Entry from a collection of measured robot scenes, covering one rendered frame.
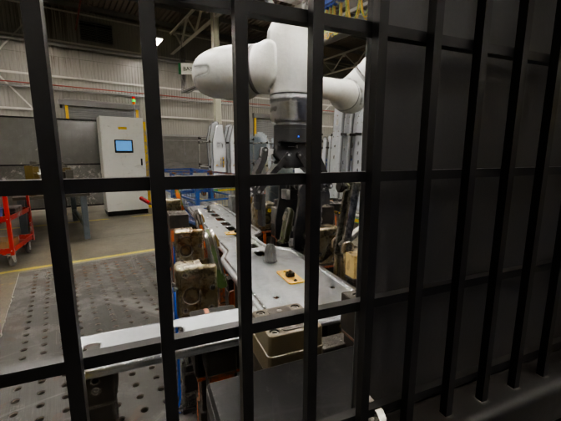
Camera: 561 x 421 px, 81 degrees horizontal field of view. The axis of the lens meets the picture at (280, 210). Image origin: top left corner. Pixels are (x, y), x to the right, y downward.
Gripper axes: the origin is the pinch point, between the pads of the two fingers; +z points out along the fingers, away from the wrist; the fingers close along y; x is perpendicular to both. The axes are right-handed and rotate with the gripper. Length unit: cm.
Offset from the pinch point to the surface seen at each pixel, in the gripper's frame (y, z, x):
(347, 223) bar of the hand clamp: -14.1, 2.0, 1.8
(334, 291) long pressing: -5.1, 13.9, 11.0
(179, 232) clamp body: 20.4, 10.1, -38.0
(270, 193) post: -31, 6, -92
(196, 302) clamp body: 20.8, 17.9, -3.1
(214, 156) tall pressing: -162, -6, -895
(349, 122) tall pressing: -303, -68, -428
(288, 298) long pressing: 4.9, 14.0, 10.3
